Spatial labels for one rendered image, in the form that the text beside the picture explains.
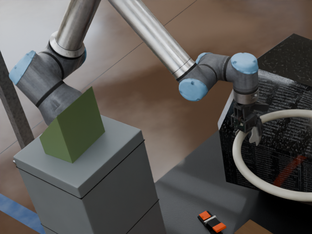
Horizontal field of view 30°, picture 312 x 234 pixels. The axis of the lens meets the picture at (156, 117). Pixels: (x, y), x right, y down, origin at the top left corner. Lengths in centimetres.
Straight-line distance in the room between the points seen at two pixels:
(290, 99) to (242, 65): 67
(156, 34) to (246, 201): 151
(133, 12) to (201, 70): 30
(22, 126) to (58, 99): 140
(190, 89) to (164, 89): 223
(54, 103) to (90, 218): 49
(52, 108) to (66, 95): 7
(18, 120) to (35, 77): 135
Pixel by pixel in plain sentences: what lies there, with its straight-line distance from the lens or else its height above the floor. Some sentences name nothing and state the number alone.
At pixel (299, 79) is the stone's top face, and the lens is 266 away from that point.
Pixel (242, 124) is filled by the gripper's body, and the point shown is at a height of 101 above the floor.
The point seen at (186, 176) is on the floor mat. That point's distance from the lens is 343.
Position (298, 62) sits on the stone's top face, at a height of 83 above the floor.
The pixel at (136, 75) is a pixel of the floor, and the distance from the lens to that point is 441.
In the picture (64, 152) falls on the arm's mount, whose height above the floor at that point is 90.
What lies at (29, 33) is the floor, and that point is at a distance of 544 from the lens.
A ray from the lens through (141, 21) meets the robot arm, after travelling 196.
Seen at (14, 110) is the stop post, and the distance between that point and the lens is 362.
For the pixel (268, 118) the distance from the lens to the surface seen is 225.
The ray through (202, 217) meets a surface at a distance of 317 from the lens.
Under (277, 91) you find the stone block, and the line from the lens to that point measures 268.
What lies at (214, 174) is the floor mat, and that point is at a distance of 341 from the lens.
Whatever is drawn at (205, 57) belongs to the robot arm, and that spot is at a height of 125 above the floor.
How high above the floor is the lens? 235
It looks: 37 degrees down
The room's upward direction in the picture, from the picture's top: 12 degrees counter-clockwise
